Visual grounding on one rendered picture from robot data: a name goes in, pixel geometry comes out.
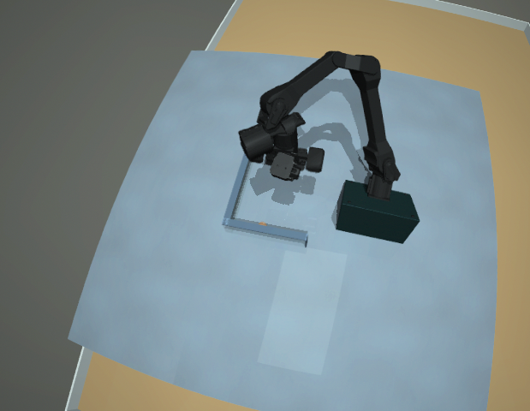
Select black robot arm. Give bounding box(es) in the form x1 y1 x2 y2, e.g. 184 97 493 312
238 51 401 201

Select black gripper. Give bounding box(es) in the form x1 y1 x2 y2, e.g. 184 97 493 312
249 141 325 173

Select low clear walls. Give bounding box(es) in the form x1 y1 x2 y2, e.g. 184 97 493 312
222 161 305 247

